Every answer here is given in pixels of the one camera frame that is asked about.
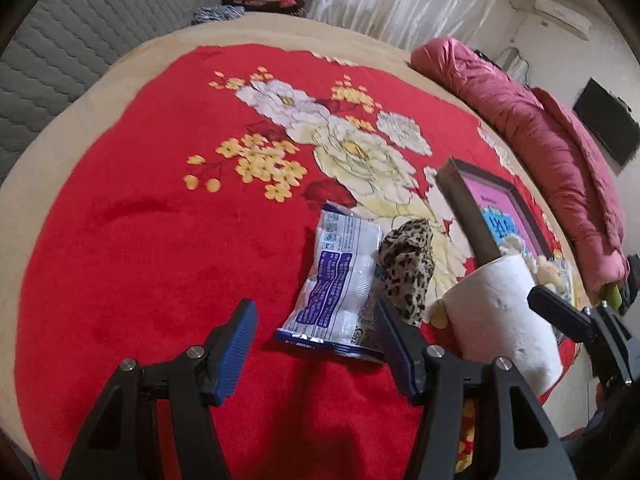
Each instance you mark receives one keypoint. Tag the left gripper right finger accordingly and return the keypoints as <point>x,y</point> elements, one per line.
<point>479,421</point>

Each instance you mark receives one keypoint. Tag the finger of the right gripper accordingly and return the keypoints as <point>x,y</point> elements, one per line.
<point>577,325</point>

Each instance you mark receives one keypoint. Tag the beige bed sheet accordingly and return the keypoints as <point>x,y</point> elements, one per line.
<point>34,182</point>

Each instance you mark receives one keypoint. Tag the white paper towel roll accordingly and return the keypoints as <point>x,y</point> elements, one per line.
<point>490,316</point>

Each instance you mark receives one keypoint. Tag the blue knitted cloth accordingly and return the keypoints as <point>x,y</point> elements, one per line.
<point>220,13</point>

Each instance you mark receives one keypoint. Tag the cream teddy pink ribbon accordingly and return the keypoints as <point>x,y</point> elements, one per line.
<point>547,275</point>

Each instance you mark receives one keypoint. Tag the blue white plastic packet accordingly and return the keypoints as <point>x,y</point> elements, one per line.
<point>334,308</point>

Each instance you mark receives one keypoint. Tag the leopard print scrunchie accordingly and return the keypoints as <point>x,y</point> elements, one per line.
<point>406,258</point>

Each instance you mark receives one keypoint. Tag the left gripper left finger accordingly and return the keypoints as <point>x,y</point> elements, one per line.
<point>119,438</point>

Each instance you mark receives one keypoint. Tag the white air conditioner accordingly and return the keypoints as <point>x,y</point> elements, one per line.
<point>568,18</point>

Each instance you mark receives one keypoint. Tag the red floral blanket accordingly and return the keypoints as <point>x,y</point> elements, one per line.
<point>207,190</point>

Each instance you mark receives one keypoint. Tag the white lace scrunchie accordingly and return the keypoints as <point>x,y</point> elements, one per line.
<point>512,244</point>

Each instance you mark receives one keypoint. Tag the grey quilted headboard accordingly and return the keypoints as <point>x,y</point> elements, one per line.
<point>62,47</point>

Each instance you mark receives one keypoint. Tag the green floral tissue pack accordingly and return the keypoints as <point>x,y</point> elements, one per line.
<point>565,274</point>

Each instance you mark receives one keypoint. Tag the pink red quilt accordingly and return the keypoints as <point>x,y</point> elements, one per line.
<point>552,144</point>

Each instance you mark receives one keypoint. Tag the black wall television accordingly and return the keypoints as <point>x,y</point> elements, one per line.
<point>609,119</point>

